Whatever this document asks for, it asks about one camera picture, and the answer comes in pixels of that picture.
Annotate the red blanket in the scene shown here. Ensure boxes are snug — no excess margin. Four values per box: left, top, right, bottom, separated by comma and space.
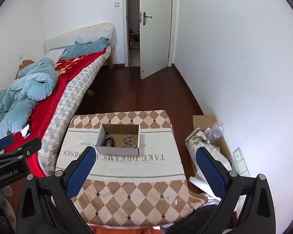
7, 49, 106, 177

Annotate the white fabric sheet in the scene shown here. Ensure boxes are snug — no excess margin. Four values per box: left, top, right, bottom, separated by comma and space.
189, 166, 221, 201

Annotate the bed with checkered mattress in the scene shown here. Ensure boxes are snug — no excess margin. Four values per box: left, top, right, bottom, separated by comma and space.
38, 22, 117, 176

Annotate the clear plastic bag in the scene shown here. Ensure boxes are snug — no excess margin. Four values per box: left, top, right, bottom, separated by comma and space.
160, 192, 181, 207

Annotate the white power strip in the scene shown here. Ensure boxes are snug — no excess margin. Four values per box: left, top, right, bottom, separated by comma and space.
233, 147, 250, 177

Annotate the black fuzzy clothing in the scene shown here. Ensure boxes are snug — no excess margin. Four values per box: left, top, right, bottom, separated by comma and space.
160, 204, 217, 234

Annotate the white cardboard box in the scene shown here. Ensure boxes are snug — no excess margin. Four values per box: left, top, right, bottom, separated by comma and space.
95, 124, 141, 156

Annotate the white pillow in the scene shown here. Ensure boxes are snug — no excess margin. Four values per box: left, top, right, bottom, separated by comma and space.
43, 49, 65, 63

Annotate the flat brown cardboard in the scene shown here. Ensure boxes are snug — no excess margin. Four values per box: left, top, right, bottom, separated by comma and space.
192, 115, 231, 161

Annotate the white door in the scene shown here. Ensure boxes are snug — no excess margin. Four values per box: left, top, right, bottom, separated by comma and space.
140, 0, 172, 79

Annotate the black bangle bracelet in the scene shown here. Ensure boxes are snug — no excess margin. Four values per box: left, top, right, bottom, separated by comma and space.
102, 133, 116, 148

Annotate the wooden bead bracelet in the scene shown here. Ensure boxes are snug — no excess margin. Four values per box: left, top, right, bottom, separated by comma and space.
121, 135, 138, 149

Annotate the floral patterned cushion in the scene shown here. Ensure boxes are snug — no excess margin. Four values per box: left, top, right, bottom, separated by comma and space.
184, 127, 233, 173

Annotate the blue-grey blanket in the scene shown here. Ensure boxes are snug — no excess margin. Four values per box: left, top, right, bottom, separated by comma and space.
58, 37, 109, 59

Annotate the white paper card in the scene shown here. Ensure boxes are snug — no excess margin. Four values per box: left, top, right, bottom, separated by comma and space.
20, 124, 30, 138

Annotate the checkered beige tablecloth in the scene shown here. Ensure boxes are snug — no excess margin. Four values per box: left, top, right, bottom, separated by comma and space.
56, 110, 208, 228

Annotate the light blue duvet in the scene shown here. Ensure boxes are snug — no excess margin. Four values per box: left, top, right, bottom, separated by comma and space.
0, 58, 58, 139

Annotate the crumpled clear plastic wrap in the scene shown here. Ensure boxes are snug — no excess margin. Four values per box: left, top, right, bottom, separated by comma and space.
204, 122, 225, 144

